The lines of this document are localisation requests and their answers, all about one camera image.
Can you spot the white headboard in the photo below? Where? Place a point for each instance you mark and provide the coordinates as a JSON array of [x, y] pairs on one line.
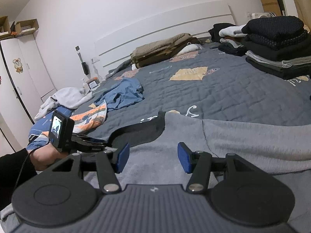
[[145, 34]]

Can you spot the grey quilted bedspread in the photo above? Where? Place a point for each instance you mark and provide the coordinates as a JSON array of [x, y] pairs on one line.
[[218, 89]]

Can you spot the black wall-mounted device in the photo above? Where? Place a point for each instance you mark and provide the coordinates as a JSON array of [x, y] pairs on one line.
[[85, 68]]

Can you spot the orange patterned cloth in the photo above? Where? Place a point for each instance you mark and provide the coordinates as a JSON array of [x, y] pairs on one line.
[[90, 116]]

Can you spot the white wardrobe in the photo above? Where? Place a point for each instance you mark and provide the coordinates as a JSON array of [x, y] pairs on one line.
[[24, 82]]

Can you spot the grey sweatshirt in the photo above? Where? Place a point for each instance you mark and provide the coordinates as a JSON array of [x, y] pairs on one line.
[[243, 145]]

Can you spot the stack of folded dark clothes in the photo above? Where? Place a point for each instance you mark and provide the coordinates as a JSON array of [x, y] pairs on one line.
[[274, 41]]

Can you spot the person's left forearm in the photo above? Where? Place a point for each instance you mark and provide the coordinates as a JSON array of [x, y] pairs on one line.
[[14, 174]]

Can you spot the blue quilted blanket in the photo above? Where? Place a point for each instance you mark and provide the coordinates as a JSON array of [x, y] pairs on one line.
[[38, 128]]

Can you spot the beige curtain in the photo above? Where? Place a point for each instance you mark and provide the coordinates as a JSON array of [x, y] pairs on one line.
[[303, 0]]

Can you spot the small cardboard box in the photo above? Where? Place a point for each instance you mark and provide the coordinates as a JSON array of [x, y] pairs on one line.
[[26, 26]]

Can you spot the small white cloth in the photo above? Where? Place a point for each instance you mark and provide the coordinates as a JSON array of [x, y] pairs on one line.
[[192, 48]]

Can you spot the blue shirt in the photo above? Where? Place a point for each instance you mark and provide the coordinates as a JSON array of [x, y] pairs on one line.
[[124, 92]]

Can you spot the person's left hand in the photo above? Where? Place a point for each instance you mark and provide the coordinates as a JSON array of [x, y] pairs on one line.
[[45, 157]]

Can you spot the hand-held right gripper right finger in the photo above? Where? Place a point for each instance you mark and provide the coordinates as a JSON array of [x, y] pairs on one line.
[[184, 157]]

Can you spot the mouse sticker with bow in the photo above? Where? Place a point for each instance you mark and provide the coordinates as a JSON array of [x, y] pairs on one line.
[[17, 65]]

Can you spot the pile of black and white clothes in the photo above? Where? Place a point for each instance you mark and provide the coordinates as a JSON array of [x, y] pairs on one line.
[[228, 32]]

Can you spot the folded khaki blanket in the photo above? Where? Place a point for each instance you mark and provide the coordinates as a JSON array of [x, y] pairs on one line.
[[158, 51]]

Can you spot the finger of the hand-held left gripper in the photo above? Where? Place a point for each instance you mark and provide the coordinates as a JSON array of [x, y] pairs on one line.
[[97, 148], [94, 139]]

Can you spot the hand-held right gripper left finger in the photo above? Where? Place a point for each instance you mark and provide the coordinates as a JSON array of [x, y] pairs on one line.
[[122, 157]]

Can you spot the white fan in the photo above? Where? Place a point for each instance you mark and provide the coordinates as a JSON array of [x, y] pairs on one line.
[[262, 15]]

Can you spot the light grey hoodie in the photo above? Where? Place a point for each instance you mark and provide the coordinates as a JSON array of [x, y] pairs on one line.
[[65, 97]]

